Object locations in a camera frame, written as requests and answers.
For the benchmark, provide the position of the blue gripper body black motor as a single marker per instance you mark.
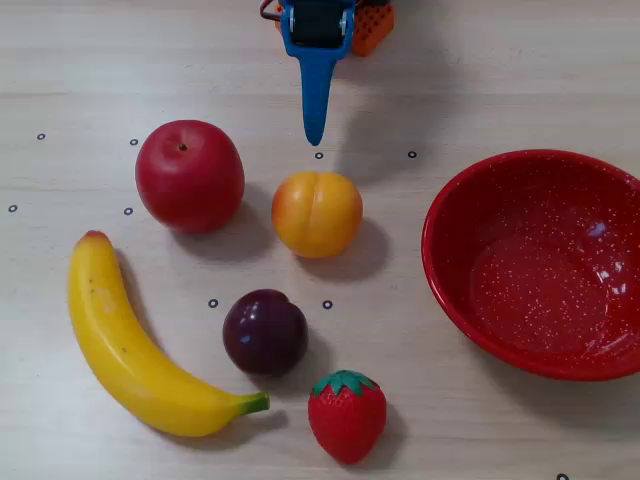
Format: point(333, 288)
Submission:
point(314, 26)

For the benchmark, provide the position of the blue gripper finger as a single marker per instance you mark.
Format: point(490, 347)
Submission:
point(316, 90)

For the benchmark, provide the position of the orange yellow plastic peach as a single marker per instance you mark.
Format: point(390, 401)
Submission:
point(317, 215)

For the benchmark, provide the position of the orange robot arm base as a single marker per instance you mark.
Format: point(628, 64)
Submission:
point(372, 30)

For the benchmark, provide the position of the red speckled enamel bowl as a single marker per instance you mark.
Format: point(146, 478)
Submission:
point(540, 280)

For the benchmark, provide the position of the red plastic apple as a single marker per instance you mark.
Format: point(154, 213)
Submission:
point(190, 177)

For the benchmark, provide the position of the dark purple plastic plum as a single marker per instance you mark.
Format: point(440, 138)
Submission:
point(265, 332)

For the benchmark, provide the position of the yellow plastic banana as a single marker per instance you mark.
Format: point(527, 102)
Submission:
point(115, 340)

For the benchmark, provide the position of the red plastic strawberry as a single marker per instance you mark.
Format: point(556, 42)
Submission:
point(347, 425)

